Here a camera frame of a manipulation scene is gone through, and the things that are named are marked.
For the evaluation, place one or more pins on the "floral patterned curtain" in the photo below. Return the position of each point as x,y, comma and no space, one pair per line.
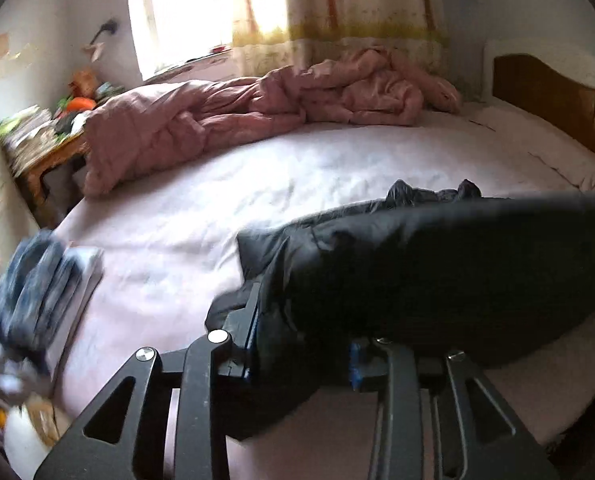
357,0

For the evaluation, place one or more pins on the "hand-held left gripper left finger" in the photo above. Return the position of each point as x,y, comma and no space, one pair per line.
248,350

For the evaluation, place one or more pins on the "black puffer jacket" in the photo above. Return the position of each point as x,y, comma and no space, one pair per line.
427,270

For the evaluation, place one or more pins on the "bed with pink sheet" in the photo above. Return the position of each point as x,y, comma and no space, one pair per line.
202,195

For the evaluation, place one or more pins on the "bright window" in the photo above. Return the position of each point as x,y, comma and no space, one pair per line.
192,10

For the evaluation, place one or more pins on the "pink comforter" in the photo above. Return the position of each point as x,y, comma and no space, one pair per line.
177,125

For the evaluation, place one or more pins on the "stack of folded blue clothes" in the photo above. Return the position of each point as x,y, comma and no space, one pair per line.
42,290

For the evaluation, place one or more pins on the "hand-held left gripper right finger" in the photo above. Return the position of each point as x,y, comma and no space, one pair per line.
357,367

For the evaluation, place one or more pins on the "pale pink pillow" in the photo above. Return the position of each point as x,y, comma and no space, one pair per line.
537,145

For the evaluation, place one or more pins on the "wooden headboard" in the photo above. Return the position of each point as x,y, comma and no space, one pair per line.
552,90

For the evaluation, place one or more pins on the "clutter pile on nightstand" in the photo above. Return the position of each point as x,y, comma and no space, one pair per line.
27,127

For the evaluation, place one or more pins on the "wall lamp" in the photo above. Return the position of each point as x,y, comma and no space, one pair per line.
106,27

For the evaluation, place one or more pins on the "orange toy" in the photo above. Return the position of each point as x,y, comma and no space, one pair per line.
81,104

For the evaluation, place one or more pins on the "white container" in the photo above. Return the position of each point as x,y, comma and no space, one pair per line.
24,440

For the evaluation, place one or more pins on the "wooden nightstand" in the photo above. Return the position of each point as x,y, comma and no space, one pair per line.
52,160

